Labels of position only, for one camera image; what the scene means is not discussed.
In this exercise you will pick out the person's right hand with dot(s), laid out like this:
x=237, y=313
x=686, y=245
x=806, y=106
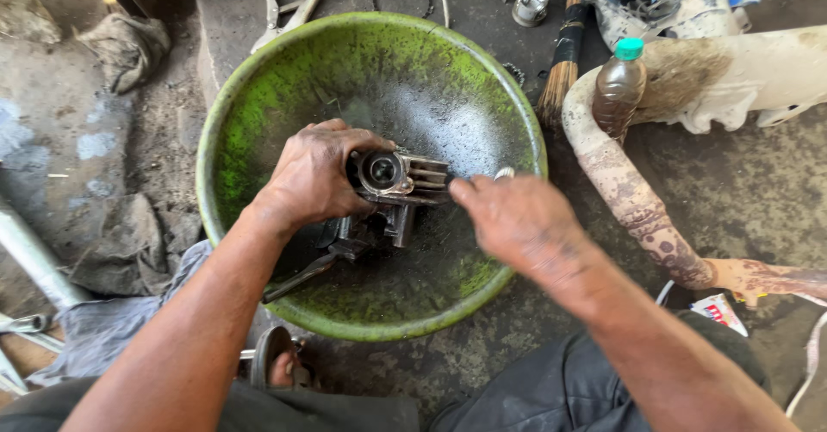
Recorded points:
x=523, y=225

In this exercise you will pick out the person's left hand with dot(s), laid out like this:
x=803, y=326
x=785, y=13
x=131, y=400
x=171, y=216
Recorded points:
x=310, y=177

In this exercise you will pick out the person's right fingers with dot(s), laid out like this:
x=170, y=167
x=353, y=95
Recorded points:
x=475, y=190

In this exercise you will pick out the metal engine cylinder head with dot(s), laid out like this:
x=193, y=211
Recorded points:
x=397, y=190

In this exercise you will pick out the green metal basin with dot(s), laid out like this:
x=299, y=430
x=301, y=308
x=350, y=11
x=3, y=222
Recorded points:
x=371, y=173

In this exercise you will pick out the rusty exhaust pipe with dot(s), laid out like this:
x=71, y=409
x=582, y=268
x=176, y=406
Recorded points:
x=646, y=180

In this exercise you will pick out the brown bottle with green cap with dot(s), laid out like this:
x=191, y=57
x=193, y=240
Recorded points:
x=618, y=86

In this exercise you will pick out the dark metal tool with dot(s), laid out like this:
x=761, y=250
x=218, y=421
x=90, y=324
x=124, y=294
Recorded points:
x=303, y=275

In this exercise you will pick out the silver engine piston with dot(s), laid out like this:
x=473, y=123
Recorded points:
x=531, y=5

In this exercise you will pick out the person's dark trousers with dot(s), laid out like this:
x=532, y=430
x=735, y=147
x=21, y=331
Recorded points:
x=517, y=387

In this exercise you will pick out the silver locking pliers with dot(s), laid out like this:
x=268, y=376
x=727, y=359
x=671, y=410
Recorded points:
x=291, y=9

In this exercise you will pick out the person's sandal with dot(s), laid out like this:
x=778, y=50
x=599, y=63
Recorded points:
x=274, y=358

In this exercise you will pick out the crumpled white red wrapper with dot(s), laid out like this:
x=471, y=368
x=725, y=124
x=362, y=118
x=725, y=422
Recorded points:
x=718, y=312

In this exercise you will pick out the dirty grey rag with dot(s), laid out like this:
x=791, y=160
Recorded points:
x=129, y=248
x=126, y=47

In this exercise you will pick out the grey cloth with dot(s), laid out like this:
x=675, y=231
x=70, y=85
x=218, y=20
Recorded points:
x=110, y=319

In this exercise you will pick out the silver metal tube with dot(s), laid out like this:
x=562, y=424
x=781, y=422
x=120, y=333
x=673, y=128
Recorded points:
x=35, y=257

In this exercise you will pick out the silver metal rods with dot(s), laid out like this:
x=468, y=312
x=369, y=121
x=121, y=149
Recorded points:
x=22, y=348

